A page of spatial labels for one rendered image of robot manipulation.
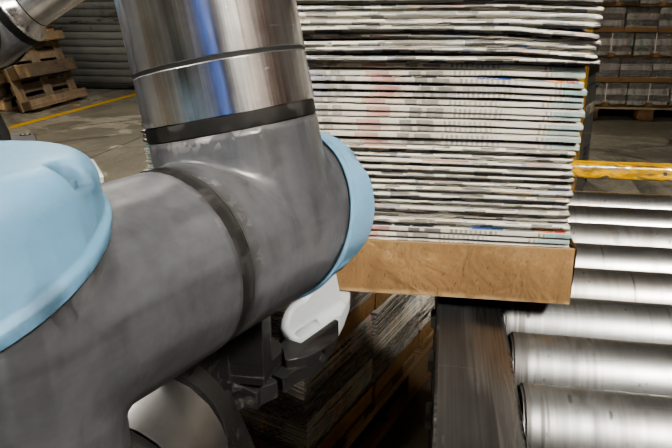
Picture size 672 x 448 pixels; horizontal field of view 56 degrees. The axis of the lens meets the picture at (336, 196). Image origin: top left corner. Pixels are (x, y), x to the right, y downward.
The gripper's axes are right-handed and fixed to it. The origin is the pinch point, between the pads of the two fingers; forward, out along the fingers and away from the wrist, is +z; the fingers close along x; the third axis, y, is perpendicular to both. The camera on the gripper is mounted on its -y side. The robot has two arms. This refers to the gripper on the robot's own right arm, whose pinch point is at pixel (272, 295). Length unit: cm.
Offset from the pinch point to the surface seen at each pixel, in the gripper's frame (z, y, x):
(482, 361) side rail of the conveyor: -7.1, -0.2, -16.0
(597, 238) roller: 20.9, -1.3, -28.8
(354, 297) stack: 74, -35, 5
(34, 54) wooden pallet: 597, -16, 441
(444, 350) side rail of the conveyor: -6.1, -0.2, -13.5
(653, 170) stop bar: 42, 1, -40
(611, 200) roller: 34.3, -1.0, -33.2
